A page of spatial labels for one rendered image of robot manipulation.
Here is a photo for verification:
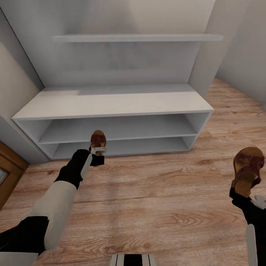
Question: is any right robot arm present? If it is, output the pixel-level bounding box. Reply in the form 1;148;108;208
229;187;266;266

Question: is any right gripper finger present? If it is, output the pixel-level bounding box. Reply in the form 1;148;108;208
229;187;237;199

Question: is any robot trunk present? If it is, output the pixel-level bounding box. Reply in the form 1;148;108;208
109;254;157;266

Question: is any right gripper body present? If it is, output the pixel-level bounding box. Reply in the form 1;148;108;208
232;193;266;218

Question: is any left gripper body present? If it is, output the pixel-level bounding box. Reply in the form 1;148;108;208
92;155;104;167

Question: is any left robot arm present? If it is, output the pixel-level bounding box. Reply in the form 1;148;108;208
0;147;107;266

